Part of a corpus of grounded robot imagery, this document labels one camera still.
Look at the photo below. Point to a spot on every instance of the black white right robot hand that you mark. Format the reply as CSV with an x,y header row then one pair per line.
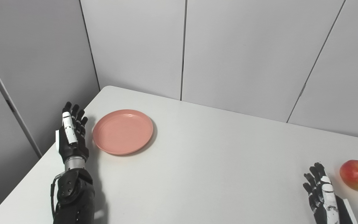
x,y
342,213

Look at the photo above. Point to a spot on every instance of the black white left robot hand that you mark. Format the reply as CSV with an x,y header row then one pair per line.
x,y
71,147

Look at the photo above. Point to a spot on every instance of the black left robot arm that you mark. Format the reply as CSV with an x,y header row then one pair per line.
x,y
75,199

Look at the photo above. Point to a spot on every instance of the pink round plate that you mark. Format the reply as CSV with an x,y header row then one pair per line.
x,y
123,132

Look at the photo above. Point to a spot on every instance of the red yellow pomegranate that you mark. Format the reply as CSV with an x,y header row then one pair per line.
x,y
356,174

